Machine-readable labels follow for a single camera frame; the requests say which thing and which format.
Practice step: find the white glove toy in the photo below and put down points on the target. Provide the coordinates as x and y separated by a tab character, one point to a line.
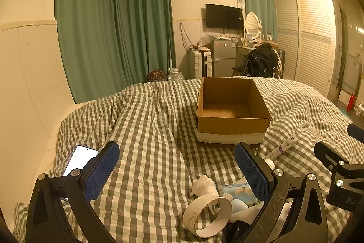
203	186

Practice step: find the green checked blanket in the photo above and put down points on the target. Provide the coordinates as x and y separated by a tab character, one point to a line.
159	132

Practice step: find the black jacket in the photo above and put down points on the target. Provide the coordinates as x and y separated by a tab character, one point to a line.
260	60

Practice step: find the small silver fridge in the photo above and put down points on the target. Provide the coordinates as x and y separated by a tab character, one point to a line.
224	58

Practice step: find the smartphone with lit screen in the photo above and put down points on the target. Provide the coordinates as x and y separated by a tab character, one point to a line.
78	159

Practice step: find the pale blue round object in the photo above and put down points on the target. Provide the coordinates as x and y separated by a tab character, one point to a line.
238	206

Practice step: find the dressing table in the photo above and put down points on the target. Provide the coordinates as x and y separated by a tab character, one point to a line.
241	52

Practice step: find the blue tissue packet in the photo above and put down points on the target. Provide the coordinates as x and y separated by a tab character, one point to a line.
239	191

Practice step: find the clear water jug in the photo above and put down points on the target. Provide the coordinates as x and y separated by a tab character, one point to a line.
175	75

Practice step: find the white oval mirror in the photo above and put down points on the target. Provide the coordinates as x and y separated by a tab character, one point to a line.
252	23

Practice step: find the black wall television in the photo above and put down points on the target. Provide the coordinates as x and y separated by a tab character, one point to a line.
224	16

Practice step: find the black object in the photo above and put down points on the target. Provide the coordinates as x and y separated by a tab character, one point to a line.
233	231

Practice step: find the red fire extinguisher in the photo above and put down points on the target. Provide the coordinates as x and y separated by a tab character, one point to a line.
351	102

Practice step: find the white cream tube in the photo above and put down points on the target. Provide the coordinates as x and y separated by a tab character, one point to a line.
284	146

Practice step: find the cardboard box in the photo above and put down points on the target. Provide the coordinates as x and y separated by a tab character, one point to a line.
233	123

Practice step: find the white louvred wardrobe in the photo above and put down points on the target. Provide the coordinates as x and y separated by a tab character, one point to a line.
310	32

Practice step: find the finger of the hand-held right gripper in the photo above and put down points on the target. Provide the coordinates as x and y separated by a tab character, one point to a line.
330	154
357	133

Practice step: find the patterned bag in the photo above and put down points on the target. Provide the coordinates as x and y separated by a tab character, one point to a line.
156	75

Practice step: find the flat white tissue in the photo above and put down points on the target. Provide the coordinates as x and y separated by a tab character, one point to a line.
250	213

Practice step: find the wide green curtain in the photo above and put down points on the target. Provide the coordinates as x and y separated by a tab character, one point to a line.
85	32

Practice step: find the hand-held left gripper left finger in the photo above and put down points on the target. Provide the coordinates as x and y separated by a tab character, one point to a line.
99	171

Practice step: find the dark door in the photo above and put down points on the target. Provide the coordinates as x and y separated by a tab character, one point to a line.
343	46

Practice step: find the clear plastic bag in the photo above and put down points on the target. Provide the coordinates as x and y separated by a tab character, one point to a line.
205	38

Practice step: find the white suitcase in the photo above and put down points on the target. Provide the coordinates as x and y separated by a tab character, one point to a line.
199	65

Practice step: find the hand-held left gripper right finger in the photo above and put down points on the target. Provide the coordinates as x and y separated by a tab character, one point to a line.
250	171

